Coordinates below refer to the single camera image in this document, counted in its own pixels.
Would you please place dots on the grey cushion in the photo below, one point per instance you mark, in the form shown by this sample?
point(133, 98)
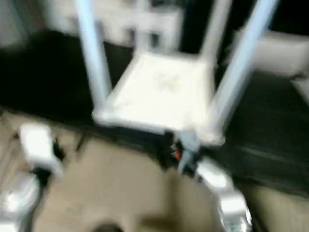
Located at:
point(280, 55)

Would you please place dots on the black mat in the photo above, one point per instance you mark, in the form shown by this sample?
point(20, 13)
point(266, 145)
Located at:
point(48, 77)

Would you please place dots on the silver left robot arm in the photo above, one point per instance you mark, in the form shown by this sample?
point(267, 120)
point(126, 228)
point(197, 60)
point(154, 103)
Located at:
point(17, 200)

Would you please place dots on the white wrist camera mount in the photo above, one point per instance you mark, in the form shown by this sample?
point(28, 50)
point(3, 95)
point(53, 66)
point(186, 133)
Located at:
point(39, 147)
point(190, 149)

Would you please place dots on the white plastic table top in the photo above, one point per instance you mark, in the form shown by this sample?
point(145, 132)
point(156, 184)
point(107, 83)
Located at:
point(157, 91)

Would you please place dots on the white cabinet with glass doors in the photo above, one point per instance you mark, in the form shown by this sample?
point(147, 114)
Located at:
point(166, 24)

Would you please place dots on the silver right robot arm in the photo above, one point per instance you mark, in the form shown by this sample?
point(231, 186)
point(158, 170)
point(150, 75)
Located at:
point(224, 191)

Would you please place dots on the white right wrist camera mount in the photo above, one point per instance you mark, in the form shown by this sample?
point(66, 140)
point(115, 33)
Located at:
point(190, 149)

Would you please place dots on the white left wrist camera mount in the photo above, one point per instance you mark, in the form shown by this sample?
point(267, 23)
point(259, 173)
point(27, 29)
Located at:
point(39, 147)

